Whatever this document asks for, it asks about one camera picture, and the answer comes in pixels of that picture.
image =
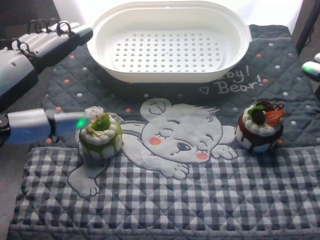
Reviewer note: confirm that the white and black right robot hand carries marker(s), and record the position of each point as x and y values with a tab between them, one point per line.
311	68

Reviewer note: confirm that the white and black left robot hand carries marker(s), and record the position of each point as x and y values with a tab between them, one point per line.
17	65

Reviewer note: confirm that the chocolate toy cupcake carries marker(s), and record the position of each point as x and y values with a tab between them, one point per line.
260	135

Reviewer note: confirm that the green toy cupcake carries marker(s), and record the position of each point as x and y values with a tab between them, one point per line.
100	142

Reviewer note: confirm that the white oval basin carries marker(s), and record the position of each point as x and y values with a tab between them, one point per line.
105	37

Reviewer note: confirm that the dark stand leg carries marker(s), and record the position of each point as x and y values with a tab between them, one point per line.
307	25

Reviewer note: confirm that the white perforated drain insert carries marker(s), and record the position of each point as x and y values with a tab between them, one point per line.
170	52

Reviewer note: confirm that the grey quilt with bear print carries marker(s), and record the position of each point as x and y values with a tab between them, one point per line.
160	200

